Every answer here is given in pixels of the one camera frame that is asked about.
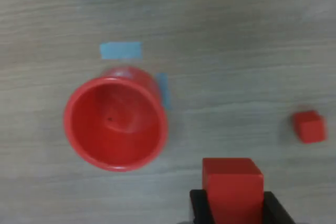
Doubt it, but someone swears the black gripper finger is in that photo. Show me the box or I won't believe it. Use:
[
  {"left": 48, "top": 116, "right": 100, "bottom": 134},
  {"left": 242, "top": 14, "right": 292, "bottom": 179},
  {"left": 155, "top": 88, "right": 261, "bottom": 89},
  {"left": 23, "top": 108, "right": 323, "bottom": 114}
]
[
  {"left": 189, "top": 189, "right": 218, "bottom": 224},
  {"left": 262, "top": 191, "right": 297, "bottom": 224}
]

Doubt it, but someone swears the red cube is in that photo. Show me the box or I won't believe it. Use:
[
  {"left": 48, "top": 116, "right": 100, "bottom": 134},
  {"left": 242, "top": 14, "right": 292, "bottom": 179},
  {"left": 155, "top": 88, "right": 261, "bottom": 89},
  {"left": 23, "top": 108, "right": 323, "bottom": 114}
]
[
  {"left": 202, "top": 157, "right": 265, "bottom": 224},
  {"left": 291, "top": 110, "right": 328, "bottom": 145}
]

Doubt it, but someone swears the narrow blue tape strip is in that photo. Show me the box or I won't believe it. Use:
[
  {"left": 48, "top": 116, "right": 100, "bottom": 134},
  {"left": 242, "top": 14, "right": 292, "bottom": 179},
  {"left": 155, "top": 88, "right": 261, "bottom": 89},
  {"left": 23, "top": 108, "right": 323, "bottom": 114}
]
[{"left": 156, "top": 72, "right": 173, "bottom": 111}]

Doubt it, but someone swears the red plastic cup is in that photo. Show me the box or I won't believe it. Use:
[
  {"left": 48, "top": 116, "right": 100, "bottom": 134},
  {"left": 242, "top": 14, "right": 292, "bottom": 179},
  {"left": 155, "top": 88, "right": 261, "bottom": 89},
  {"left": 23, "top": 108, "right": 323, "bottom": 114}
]
[{"left": 64, "top": 66, "right": 169, "bottom": 173}]

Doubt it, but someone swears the wide blue tape rectangle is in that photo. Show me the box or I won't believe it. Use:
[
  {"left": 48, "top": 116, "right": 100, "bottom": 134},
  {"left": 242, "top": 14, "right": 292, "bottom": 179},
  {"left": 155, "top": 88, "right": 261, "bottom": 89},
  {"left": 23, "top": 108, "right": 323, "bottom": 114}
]
[{"left": 99, "top": 41, "right": 144, "bottom": 61}]

